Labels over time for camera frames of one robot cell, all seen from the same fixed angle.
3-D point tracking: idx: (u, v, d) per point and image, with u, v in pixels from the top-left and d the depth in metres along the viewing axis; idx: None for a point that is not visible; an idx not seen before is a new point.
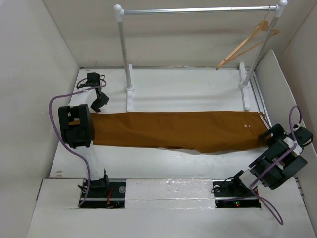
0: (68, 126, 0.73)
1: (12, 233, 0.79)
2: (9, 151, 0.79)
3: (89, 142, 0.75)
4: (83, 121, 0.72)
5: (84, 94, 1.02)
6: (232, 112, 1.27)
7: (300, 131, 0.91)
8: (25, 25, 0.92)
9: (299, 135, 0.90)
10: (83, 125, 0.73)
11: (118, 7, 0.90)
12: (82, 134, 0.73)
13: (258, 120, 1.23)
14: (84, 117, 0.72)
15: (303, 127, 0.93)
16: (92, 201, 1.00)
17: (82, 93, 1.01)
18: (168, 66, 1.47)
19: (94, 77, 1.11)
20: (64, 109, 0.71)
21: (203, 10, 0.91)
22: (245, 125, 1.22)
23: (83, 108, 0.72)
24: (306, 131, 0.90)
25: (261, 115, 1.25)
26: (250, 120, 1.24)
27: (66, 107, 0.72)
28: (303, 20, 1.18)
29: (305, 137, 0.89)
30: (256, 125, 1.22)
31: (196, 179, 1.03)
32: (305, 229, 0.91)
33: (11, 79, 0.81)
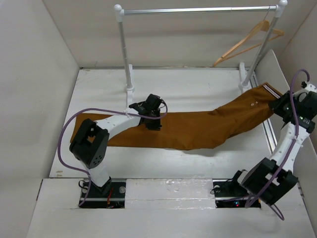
0: (80, 141, 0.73)
1: (12, 233, 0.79)
2: (9, 151, 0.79)
3: (88, 166, 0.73)
4: (93, 147, 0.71)
5: (123, 118, 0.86)
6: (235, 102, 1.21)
7: (310, 102, 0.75)
8: (25, 25, 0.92)
9: (308, 106, 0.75)
10: (91, 148, 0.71)
11: (118, 7, 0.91)
12: (86, 155, 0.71)
13: (263, 91, 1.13)
14: (96, 144, 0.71)
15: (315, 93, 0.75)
16: (92, 201, 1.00)
17: (123, 115, 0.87)
18: (168, 66, 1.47)
19: (152, 101, 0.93)
20: (89, 123, 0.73)
21: (203, 10, 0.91)
22: (253, 103, 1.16)
23: (103, 135, 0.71)
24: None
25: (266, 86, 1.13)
26: (254, 95, 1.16)
27: (91, 123, 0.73)
28: (303, 20, 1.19)
29: (316, 108, 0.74)
30: (263, 98, 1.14)
31: (197, 179, 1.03)
32: (305, 229, 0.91)
33: (11, 78, 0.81)
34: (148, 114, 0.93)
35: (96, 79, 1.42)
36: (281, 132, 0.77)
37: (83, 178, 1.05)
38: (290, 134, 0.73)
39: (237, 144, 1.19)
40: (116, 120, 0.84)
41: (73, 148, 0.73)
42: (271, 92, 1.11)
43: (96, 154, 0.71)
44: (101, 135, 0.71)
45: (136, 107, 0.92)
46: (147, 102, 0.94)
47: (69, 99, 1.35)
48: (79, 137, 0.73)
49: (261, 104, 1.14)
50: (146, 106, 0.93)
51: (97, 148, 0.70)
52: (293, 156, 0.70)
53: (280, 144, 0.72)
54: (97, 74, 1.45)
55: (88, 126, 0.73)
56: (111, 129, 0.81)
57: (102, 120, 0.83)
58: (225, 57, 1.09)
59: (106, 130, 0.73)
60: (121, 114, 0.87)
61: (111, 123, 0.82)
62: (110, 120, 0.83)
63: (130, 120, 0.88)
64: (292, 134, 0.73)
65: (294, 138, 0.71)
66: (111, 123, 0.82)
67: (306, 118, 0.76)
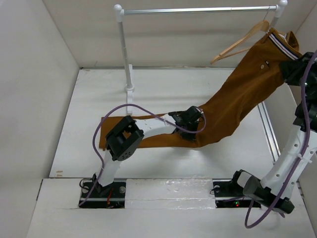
0: (116, 133, 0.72)
1: (12, 233, 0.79)
2: (9, 151, 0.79)
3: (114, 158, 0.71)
4: (126, 143, 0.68)
5: (161, 124, 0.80)
6: (243, 68, 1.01)
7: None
8: (25, 25, 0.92)
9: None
10: (124, 144, 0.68)
11: (118, 7, 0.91)
12: (117, 148, 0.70)
13: (270, 44, 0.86)
14: (130, 140, 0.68)
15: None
16: (92, 201, 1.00)
17: (160, 120, 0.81)
18: (168, 66, 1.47)
19: (191, 113, 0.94)
20: (128, 119, 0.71)
21: (203, 10, 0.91)
22: (263, 66, 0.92)
23: (138, 134, 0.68)
24: None
25: (273, 35, 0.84)
26: (263, 55, 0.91)
27: (131, 119, 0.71)
28: (303, 20, 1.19)
29: None
30: (272, 56, 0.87)
31: (197, 179, 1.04)
32: (305, 229, 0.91)
33: (11, 78, 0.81)
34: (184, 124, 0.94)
35: (96, 80, 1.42)
36: (289, 137, 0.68)
37: (83, 178, 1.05)
38: (296, 149, 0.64)
39: (237, 144, 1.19)
40: (153, 124, 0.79)
41: (108, 138, 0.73)
42: (282, 48, 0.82)
43: (126, 151, 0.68)
44: (136, 134, 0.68)
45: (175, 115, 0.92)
46: (186, 113, 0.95)
47: (69, 98, 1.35)
48: (117, 130, 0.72)
49: (272, 64, 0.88)
50: (185, 116, 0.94)
51: (128, 146, 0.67)
52: (294, 178, 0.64)
53: (281, 161, 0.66)
54: (97, 74, 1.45)
55: (127, 122, 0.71)
56: (146, 131, 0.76)
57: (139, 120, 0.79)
58: (223, 55, 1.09)
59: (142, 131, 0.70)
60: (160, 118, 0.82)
61: (147, 126, 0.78)
62: (147, 122, 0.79)
63: (167, 127, 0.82)
64: (298, 148, 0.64)
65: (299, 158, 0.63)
66: (146, 126, 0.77)
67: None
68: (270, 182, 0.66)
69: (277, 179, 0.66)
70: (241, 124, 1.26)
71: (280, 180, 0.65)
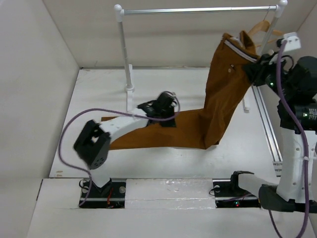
0: (82, 141, 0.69)
1: (12, 233, 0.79)
2: (9, 151, 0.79)
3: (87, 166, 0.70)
4: (95, 150, 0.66)
5: (130, 120, 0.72)
6: (214, 72, 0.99)
7: (308, 86, 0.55)
8: (24, 25, 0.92)
9: (307, 89, 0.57)
10: (92, 151, 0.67)
11: (118, 7, 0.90)
12: (87, 155, 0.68)
13: (228, 50, 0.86)
14: (97, 148, 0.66)
15: (311, 71, 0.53)
16: (92, 201, 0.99)
17: (129, 116, 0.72)
18: (168, 66, 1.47)
19: (165, 101, 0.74)
20: (91, 126, 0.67)
21: (203, 10, 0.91)
22: (230, 69, 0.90)
23: (102, 141, 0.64)
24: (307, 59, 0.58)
25: (228, 40, 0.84)
26: (227, 60, 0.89)
27: (93, 126, 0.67)
28: (303, 20, 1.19)
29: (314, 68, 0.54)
30: (234, 60, 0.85)
31: (197, 179, 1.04)
32: (306, 229, 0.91)
33: (11, 78, 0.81)
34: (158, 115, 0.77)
35: (96, 80, 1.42)
36: (285, 143, 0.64)
37: (83, 178, 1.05)
38: (300, 153, 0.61)
39: (237, 144, 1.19)
40: (120, 123, 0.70)
41: (77, 147, 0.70)
42: (238, 53, 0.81)
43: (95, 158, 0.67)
44: (101, 140, 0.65)
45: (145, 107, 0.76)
46: (158, 101, 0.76)
47: (69, 99, 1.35)
48: (82, 139, 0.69)
49: (237, 68, 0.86)
50: (157, 104, 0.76)
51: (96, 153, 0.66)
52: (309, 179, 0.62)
53: (291, 170, 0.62)
54: (97, 74, 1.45)
55: (91, 128, 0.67)
56: (114, 133, 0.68)
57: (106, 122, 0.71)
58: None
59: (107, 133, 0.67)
60: (127, 115, 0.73)
61: (114, 126, 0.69)
62: (113, 123, 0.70)
63: (137, 122, 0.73)
64: (300, 151, 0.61)
65: (306, 160, 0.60)
66: (113, 127, 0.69)
67: (311, 109, 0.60)
68: (292, 194, 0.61)
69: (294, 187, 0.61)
70: (241, 124, 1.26)
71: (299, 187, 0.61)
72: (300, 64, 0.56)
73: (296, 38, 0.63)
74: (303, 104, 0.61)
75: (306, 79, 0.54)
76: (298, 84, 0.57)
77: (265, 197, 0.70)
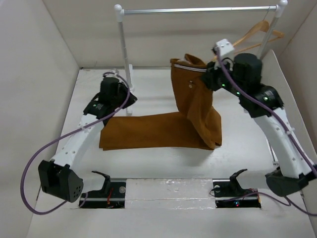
0: (49, 184, 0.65)
1: (12, 233, 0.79)
2: (9, 151, 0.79)
3: (68, 201, 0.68)
4: (64, 185, 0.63)
5: (82, 135, 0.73)
6: (178, 92, 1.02)
7: (254, 75, 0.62)
8: (24, 24, 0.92)
9: (254, 79, 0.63)
10: (63, 188, 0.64)
11: (118, 7, 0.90)
12: (62, 192, 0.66)
13: (181, 71, 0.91)
14: (64, 183, 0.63)
15: (251, 63, 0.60)
16: (93, 200, 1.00)
17: (79, 132, 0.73)
18: (168, 66, 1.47)
19: (108, 92, 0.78)
20: (45, 166, 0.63)
21: (203, 10, 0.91)
22: (190, 86, 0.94)
23: (65, 174, 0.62)
24: (241, 55, 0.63)
25: (177, 63, 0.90)
26: (184, 79, 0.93)
27: (47, 165, 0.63)
28: (303, 20, 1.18)
29: (249, 60, 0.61)
30: (190, 77, 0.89)
31: (196, 179, 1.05)
32: (306, 229, 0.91)
33: (11, 78, 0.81)
34: (111, 106, 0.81)
35: (96, 80, 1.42)
36: (265, 129, 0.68)
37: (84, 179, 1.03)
38: (282, 131, 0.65)
39: (237, 144, 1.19)
40: (74, 146, 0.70)
41: (47, 191, 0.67)
42: (191, 69, 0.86)
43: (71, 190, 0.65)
44: (65, 173, 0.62)
45: (93, 108, 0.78)
46: (102, 93, 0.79)
47: (69, 99, 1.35)
48: (46, 182, 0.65)
49: (195, 82, 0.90)
50: (103, 97, 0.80)
51: (69, 187, 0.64)
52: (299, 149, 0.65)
53: (284, 149, 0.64)
54: (98, 74, 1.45)
55: (47, 169, 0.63)
56: (73, 160, 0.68)
57: (58, 154, 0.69)
58: None
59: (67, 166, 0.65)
60: (77, 133, 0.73)
61: (69, 152, 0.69)
62: (67, 149, 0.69)
63: (90, 132, 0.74)
64: (281, 129, 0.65)
65: (290, 133, 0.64)
66: (71, 153, 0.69)
67: (267, 91, 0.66)
68: (298, 168, 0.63)
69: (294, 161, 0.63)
70: (241, 124, 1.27)
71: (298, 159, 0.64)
72: (237, 61, 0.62)
73: (227, 42, 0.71)
74: (259, 90, 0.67)
75: (250, 71, 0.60)
76: (246, 77, 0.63)
77: (277, 187, 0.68)
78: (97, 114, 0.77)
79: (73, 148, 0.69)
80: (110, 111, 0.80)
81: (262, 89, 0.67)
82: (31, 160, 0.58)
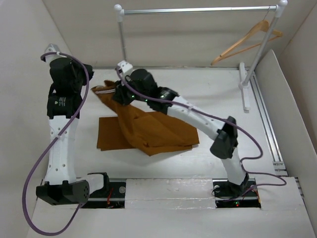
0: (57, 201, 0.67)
1: (12, 232, 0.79)
2: (9, 150, 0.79)
3: (81, 203, 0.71)
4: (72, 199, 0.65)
5: (62, 143, 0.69)
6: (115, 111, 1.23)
7: (149, 84, 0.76)
8: (24, 24, 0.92)
9: (150, 86, 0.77)
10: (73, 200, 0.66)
11: (118, 7, 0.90)
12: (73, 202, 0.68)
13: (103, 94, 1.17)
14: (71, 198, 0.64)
15: (142, 77, 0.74)
16: (92, 201, 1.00)
17: (58, 143, 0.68)
18: (167, 65, 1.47)
19: (65, 79, 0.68)
20: (43, 193, 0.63)
21: (202, 10, 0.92)
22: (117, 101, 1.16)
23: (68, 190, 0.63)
24: (136, 72, 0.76)
25: (97, 90, 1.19)
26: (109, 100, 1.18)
27: (45, 191, 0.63)
28: (303, 21, 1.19)
29: (141, 75, 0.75)
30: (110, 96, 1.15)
31: (197, 179, 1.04)
32: (305, 230, 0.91)
33: (11, 78, 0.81)
34: (76, 94, 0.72)
35: (96, 80, 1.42)
36: (178, 116, 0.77)
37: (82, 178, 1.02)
38: (185, 109, 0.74)
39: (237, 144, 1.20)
40: (61, 159, 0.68)
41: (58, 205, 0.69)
42: (107, 91, 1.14)
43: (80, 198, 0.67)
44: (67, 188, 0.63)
45: (56, 105, 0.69)
46: (58, 83, 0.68)
47: None
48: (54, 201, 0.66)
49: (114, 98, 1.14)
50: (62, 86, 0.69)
51: (76, 197, 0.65)
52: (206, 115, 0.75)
53: (196, 122, 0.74)
54: (98, 74, 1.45)
55: (46, 193, 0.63)
56: (67, 173, 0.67)
57: (48, 174, 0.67)
58: (224, 56, 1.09)
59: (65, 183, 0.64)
60: (55, 144, 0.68)
61: (60, 167, 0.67)
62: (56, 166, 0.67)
63: (68, 135, 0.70)
64: (184, 109, 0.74)
65: (190, 106, 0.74)
66: (61, 168, 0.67)
67: (164, 90, 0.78)
68: (215, 127, 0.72)
69: (207, 124, 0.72)
70: (241, 123, 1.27)
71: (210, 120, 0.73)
72: (132, 78, 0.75)
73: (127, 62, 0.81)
74: (157, 94, 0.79)
75: (144, 83, 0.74)
76: (144, 87, 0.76)
77: (219, 153, 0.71)
78: (65, 111, 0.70)
79: (61, 162, 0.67)
80: (77, 100, 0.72)
81: (161, 90, 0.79)
82: (27, 184, 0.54)
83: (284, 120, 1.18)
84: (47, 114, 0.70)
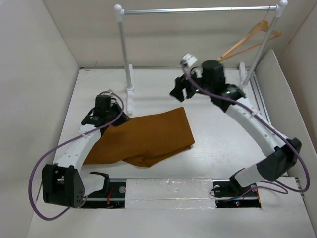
0: (52, 190, 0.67)
1: (12, 232, 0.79)
2: (9, 151, 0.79)
3: (72, 207, 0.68)
4: (68, 187, 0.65)
5: (83, 140, 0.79)
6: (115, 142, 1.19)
7: (218, 75, 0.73)
8: (24, 24, 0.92)
9: (221, 78, 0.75)
10: (67, 192, 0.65)
11: (118, 7, 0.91)
12: (65, 199, 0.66)
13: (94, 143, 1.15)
14: (69, 184, 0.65)
15: (214, 67, 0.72)
16: (92, 201, 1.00)
17: (80, 139, 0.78)
18: (168, 66, 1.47)
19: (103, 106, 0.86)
20: (49, 170, 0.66)
21: (202, 10, 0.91)
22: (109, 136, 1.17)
23: (70, 173, 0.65)
24: (206, 62, 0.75)
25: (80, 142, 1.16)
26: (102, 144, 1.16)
27: (51, 168, 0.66)
28: (303, 21, 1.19)
29: (212, 65, 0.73)
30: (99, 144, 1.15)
31: (197, 179, 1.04)
32: (305, 229, 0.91)
33: (11, 78, 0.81)
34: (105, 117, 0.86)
35: (96, 80, 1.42)
36: (236, 117, 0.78)
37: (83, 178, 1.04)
38: (248, 114, 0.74)
39: (237, 144, 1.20)
40: (76, 150, 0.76)
41: (49, 199, 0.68)
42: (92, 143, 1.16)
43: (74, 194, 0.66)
44: (70, 171, 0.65)
45: (89, 120, 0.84)
46: (97, 107, 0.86)
47: (69, 99, 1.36)
48: (50, 188, 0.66)
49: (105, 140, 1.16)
50: (99, 111, 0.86)
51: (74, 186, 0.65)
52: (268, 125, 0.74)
53: (256, 130, 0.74)
54: (98, 74, 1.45)
55: (51, 171, 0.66)
56: (77, 161, 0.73)
57: (62, 157, 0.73)
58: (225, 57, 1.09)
59: (72, 168, 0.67)
60: (78, 139, 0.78)
61: (73, 155, 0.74)
62: (70, 153, 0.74)
63: (90, 137, 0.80)
64: (247, 113, 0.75)
65: (254, 113, 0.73)
66: (73, 156, 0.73)
67: (231, 88, 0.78)
68: (273, 143, 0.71)
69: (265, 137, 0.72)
70: None
71: (270, 134, 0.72)
72: (204, 66, 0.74)
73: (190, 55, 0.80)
74: (223, 89, 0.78)
75: (215, 73, 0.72)
76: (213, 78, 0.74)
77: (268, 171, 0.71)
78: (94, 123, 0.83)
79: (76, 151, 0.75)
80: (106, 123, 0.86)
81: (227, 87, 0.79)
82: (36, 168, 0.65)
83: (284, 120, 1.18)
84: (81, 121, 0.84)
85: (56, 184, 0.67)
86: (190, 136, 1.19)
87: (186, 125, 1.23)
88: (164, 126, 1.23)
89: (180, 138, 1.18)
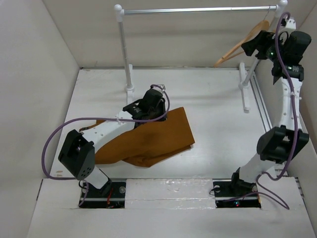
0: (67, 153, 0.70)
1: (12, 233, 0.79)
2: (9, 150, 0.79)
3: (76, 178, 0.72)
4: (79, 160, 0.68)
5: (114, 125, 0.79)
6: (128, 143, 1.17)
7: (296, 48, 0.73)
8: (25, 25, 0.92)
9: (293, 53, 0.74)
10: (77, 163, 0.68)
11: (118, 7, 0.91)
12: (73, 168, 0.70)
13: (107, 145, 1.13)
14: (80, 157, 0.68)
15: (298, 37, 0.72)
16: (92, 201, 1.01)
17: (113, 122, 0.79)
18: (167, 65, 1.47)
19: (150, 103, 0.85)
20: (75, 135, 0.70)
21: (202, 10, 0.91)
22: (123, 137, 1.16)
23: (86, 148, 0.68)
24: (298, 33, 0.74)
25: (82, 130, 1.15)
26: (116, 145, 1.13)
27: (76, 134, 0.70)
28: (303, 21, 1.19)
29: (297, 36, 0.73)
30: (114, 146, 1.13)
31: (197, 179, 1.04)
32: (305, 229, 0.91)
33: (11, 78, 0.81)
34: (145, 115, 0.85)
35: (96, 80, 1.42)
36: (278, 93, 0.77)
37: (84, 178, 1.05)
38: (288, 92, 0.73)
39: (237, 144, 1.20)
40: (104, 130, 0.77)
41: (61, 159, 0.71)
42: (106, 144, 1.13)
43: (81, 168, 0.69)
44: (86, 148, 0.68)
45: (132, 109, 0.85)
46: (144, 100, 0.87)
47: (69, 99, 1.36)
48: (67, 149, 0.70)
49: (118, 142, 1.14)
50: (144, 105, 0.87)
51: (83, 162, 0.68)
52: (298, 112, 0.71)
53: (282, 105, 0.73)
54: (97, 74, 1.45)
55: (74, 139, 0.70)
56: (98, 140, 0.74)
57: (89, 130, 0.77)
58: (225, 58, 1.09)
59: (90, 143, 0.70)
60: (112, 120, 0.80)
61: (98, 133, 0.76)
62: (97, 130, 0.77)
63: (123, 126, 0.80)
64: (288, 91, 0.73)
65: (292, 94, 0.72)
66: (99, 135, 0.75)
67: (294, 65, 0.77)
68: (285, 122, 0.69)
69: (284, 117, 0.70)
70: (241, 123, 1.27)
71: (289, 116, 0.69)
72: (291, 33, 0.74)
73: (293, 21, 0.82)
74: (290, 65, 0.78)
75: (293, 42, 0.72)
76: (289, 47, 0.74)
77: (263, 146, 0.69)
78: (133, 114, 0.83)
79: (102, 131, 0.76)
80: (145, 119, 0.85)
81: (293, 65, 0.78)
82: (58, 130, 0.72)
83: None
84: (124, 107, 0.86)
85: (73, 149, 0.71)
86: (189, 135, 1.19)
87: (186, 126, 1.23)
88: (171, 128, 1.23)
89: (184, 138, 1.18)
